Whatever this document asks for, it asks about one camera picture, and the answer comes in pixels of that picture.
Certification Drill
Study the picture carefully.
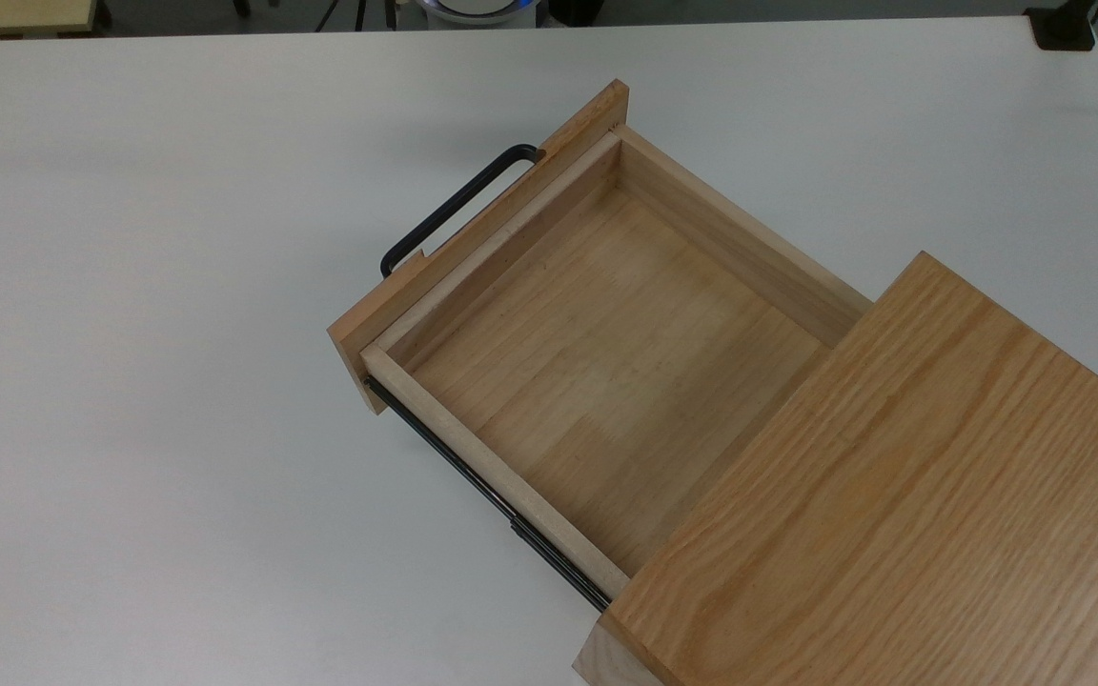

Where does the wooden drawer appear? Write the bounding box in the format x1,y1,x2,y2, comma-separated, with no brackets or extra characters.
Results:
328,79,874,603

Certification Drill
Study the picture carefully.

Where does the black metal drawer handle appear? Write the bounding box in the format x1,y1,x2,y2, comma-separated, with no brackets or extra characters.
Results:
380,144,544,279

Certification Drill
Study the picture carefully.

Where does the wooden drawer cabinet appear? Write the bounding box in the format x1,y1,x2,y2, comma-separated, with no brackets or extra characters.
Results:
573,252,1098,686

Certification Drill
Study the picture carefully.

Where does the black tripod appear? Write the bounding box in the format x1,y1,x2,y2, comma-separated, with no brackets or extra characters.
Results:
315,0,399,32

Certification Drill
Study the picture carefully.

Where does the black table clamp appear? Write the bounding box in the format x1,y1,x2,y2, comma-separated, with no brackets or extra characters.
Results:
1024,0,1098,51

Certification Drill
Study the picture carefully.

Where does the light wooden side table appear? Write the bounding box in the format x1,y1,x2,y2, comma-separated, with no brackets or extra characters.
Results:
0,0,100,39

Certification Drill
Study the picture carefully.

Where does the black drawer slide rail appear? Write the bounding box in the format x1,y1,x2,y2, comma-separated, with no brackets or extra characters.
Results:
363,376,613,612

